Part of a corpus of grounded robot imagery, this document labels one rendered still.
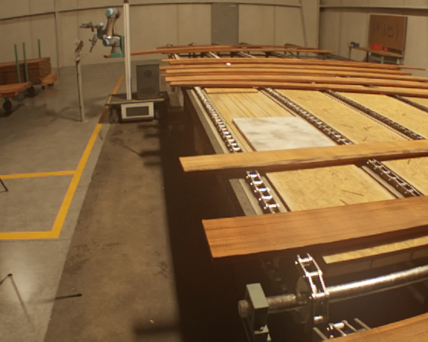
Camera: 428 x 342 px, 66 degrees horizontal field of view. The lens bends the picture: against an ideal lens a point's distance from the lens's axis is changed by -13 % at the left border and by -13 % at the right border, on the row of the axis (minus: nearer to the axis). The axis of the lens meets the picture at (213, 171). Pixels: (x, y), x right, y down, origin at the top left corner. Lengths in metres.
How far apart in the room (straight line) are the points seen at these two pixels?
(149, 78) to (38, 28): 9.61
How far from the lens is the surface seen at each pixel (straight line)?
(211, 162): 1.61
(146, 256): 2.52
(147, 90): 5.42
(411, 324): 0.85
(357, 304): 1.94
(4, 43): 15.01
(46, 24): 14.47
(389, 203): 1.41
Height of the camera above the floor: 1.48
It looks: 23 degrees down
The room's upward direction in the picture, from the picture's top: straight up
